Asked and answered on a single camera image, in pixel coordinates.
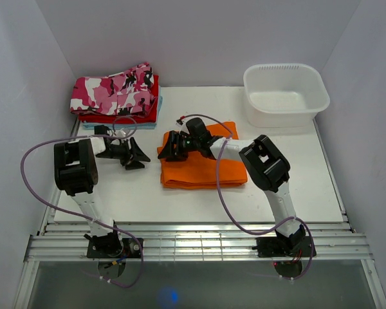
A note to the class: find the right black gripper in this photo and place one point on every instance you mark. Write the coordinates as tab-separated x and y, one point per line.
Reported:
168	150

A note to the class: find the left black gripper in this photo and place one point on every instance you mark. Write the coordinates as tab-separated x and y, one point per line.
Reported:
133	155

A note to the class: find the orange trousers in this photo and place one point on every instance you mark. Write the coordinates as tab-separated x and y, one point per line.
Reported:
198	172

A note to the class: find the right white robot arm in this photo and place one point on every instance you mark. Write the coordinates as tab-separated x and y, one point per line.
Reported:
267	166

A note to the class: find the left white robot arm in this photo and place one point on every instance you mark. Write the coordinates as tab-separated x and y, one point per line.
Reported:
76	174

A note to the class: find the light blue folded trousers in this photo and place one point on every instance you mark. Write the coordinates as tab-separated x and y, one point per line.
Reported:
123	126

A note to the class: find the red folded trousers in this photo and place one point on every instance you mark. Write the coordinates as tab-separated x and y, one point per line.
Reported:
151	118

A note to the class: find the pink camouflage folded trousers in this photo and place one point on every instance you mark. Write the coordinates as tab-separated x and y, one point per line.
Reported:
130	92

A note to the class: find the white plastic basin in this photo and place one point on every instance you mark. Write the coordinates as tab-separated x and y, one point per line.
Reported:
283	95

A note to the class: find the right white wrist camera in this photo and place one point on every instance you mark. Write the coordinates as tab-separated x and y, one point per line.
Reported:
182	124

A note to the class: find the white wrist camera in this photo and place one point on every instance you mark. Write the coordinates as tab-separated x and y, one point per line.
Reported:
122	133
182	124

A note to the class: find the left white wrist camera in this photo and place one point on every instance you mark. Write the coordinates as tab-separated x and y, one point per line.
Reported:
122	133

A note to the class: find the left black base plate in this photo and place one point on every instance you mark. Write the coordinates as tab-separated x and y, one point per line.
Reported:
130	249

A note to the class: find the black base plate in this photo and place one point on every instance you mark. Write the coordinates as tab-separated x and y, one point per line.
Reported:
274	247
130	249

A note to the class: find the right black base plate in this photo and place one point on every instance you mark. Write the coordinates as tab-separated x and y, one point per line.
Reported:
274	247

